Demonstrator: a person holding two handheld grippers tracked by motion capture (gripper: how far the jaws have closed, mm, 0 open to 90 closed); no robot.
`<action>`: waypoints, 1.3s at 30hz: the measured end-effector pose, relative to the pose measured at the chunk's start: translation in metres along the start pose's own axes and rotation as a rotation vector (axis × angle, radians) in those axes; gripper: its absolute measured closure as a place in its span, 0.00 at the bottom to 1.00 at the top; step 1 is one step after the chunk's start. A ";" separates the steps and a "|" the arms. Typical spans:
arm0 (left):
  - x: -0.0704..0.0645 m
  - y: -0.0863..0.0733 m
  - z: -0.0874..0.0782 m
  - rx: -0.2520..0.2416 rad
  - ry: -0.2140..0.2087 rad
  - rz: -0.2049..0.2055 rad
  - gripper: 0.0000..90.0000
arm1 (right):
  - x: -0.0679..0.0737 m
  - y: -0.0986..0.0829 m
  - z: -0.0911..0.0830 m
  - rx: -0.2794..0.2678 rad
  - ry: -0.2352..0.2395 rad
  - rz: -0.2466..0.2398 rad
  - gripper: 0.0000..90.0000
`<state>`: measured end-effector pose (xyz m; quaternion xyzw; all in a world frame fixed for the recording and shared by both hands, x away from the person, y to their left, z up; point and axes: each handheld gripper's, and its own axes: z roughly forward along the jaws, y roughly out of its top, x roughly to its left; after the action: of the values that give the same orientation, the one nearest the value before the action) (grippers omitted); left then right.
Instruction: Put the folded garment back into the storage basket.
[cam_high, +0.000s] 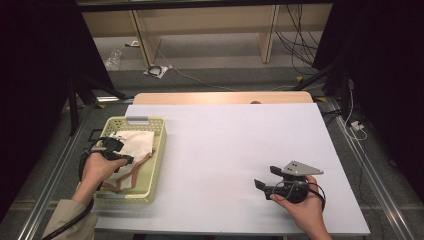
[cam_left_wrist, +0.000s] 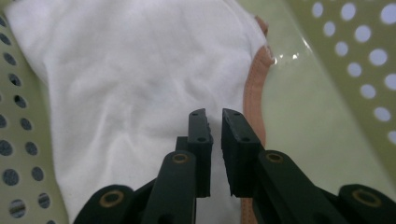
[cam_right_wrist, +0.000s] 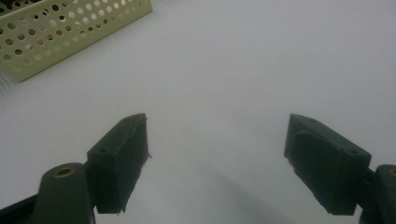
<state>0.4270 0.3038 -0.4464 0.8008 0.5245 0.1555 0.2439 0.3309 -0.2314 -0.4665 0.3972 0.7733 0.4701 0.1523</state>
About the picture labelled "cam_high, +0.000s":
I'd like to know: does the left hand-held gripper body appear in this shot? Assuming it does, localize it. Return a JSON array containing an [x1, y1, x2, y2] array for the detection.
[[95, 132, 125, 161]]

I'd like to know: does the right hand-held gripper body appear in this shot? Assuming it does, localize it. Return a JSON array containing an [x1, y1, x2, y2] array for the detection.
[[265, 160, 324, 204]]

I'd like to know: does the cream undershirt with tan trim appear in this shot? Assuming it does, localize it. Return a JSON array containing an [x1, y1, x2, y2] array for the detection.
[[101, 129, 157, 194]]

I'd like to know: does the pale green perforated plastic basket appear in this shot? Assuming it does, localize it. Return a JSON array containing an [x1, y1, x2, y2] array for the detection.
[[84, 115, 168, 205]]

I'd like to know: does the person's left hand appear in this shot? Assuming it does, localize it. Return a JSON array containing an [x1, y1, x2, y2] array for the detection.
[[79, 152, 129, 205]]

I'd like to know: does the person's right hand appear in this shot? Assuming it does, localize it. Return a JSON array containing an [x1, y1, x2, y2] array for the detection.
[[269, 175, 333, 236]]

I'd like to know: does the black stand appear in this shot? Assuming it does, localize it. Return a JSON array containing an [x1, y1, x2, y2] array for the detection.
[[65, 73, 134, 137], [292, 59, 353, 125]]

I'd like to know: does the clear plastic bag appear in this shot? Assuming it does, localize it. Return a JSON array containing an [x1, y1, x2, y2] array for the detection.
[[103, 49, 123, 72]]

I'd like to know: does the black curtain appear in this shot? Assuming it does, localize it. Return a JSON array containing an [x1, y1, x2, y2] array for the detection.
[[311, 0, 424, 203], [0, 0, 116, 223]]

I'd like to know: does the light wooden desk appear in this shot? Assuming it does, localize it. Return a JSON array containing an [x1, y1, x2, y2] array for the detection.
[[75, 0, 334, 68]]

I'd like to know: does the black crossbar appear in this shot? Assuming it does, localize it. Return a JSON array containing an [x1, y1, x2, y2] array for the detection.
[[74, 0, 334, 13]]

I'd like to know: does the thin grey wire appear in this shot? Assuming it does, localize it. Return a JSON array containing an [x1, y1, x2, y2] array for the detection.
[[271, 181, 298, 202]]

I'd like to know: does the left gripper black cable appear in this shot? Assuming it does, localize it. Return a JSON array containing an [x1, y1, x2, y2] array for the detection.
[[41, 141, 111, 240]]

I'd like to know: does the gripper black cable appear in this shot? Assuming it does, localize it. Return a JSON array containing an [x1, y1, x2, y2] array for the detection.
[[306, 182, 327, 213], [41, 141, 111, 240]]

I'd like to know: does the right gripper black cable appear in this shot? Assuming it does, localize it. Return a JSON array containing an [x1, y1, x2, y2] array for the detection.
[[306, 182, 327, 213]]

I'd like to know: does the metal floor rail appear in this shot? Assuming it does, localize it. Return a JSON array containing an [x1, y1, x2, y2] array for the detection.
[[326, 97, 416, 240], [16, 108, 91, 240]]

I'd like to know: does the white adapter cable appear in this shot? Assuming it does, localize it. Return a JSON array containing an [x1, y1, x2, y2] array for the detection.
[[342, 79, 368, 142]]

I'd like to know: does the bagged black cable coil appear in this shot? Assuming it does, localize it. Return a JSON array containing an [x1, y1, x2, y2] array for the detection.
[[143, 64, 170, 80]]

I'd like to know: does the white floor cable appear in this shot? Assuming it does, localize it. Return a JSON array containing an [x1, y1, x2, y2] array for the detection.
[[154, 46, 241, 93]]

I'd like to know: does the black cable bundle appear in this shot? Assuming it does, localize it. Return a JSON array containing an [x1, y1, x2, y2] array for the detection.
[[275, 3, 324, 76]]

